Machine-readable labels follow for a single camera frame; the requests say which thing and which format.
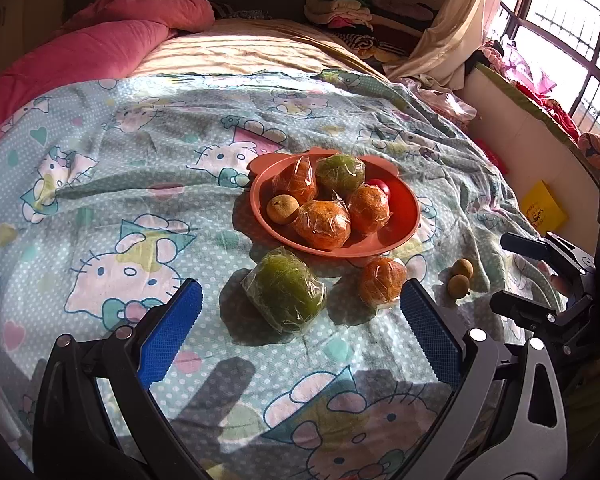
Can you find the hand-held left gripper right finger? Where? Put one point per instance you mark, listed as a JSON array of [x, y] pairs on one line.
[[430, 330]]

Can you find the yellow packet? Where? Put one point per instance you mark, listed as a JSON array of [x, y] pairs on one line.
[[544, 207]]

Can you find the cream curtain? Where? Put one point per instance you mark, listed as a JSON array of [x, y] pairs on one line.
[[455, 25]]

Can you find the pink quilt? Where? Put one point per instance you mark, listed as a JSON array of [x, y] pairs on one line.
[[55, 65]]

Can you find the orange bear-shaped plate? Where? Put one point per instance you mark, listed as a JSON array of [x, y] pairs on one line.
[[405, 220]]

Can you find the brown longan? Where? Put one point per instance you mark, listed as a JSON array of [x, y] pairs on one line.
[[464, 266], [282, 208], [457, 286]]

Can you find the large plastic-wrapped orange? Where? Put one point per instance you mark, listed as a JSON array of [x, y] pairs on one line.
[[324, 225]]

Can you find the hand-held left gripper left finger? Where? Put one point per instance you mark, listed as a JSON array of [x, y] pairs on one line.
[[172, 325]]

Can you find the pile of folded clothes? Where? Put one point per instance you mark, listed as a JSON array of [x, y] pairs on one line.
[[337, 7]]

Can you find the striped beige bed sheet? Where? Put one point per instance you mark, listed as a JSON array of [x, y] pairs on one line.
[[240, 45]]

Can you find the barred window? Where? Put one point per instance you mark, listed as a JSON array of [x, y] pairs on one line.
[[565, 20]]

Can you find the white and pink clothes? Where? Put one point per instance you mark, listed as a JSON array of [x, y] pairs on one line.
[[445, 100]]

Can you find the small red fruit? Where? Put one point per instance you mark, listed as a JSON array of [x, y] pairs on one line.
[[381, 187]]

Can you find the plastic-wrapped green orange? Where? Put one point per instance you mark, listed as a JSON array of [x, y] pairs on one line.
[[285, 292], [340, 172]]

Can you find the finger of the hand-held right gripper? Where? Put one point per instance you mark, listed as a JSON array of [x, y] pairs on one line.
[[525, 312], [530, 247]]

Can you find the pink pillow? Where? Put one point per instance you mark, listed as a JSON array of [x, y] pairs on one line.
[[145, 5]]

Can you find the dark folded blankets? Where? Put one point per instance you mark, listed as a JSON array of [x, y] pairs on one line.
[[400, 25]]

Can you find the dark striped pillow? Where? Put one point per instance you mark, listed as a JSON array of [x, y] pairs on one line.
[[240, 11]]

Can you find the cartoon cat printed blanket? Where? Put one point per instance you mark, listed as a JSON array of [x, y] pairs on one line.
[[130, 160]]

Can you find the pink clothes heap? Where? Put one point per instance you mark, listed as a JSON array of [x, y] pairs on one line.
[[530, 85]]

